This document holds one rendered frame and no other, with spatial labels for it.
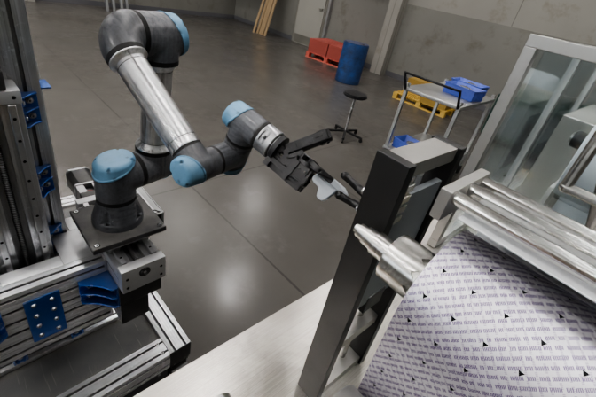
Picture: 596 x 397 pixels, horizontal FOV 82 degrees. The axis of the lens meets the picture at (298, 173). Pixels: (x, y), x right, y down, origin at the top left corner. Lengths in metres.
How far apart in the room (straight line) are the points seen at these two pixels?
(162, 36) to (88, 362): 1.24
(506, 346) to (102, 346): 1.54
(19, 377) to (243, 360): 1.06
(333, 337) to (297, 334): 0.24
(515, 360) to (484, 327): 0.03
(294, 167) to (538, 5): 7.36
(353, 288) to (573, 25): 7.45
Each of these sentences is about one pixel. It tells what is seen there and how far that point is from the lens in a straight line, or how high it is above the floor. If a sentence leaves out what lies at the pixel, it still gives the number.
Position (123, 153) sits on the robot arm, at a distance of 1.17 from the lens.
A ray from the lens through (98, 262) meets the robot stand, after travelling 1.27.
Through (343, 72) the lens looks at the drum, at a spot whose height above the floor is 0.21.
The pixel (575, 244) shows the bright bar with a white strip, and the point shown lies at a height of 1.45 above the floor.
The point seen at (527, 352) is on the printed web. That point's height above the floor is 1.39.
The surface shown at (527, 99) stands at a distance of 1.10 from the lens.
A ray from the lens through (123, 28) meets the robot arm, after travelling 0.96.
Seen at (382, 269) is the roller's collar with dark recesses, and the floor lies 1.33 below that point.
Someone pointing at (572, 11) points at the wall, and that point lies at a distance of 7.84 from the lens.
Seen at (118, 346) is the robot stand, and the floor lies 0.21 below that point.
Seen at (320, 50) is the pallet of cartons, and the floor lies 0.26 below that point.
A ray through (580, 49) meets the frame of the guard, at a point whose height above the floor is 1.59.
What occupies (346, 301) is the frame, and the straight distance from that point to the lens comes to 0.58.
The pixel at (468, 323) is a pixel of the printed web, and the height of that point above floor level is 1.38.
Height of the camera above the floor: 1.61
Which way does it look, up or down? 29 degrees down
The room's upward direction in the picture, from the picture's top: 12 degrees clockwise
